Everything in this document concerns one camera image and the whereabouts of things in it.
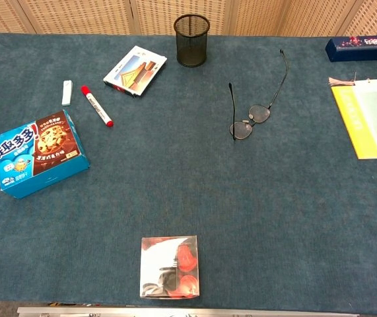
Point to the pale green bookmark card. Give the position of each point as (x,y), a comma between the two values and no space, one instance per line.
(376,112)

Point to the thin-framed eyeglasses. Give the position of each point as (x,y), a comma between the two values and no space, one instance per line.
(260,114)

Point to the red capped whiteboard marker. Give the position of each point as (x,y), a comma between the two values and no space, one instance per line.
(96,105)

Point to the black mesh pen holder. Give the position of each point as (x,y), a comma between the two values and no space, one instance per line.
(191,49)

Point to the clear box with red parts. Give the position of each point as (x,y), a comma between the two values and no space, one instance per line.
(168,267)

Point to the small white eraser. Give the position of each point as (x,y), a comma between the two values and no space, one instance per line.
(67,93)

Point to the yellow Lexicon book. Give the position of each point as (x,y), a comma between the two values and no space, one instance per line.
(346,112)

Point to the pink bookmark tassel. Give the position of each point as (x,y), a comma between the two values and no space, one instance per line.
(340,81)

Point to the woven rattan folding screen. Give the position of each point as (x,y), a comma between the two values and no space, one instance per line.
(76,16)

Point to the long silver metal bar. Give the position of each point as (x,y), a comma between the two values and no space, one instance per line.
(142,312)

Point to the blue chocolate cookie box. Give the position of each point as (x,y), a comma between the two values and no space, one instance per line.
(36,155)

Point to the white palace picture card box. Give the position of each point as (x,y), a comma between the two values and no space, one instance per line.
(135,71)

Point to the blue felt table cloth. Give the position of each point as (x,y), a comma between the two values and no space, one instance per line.
(188,185)

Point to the navy blue long box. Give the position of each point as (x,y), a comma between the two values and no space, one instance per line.
(360,49)

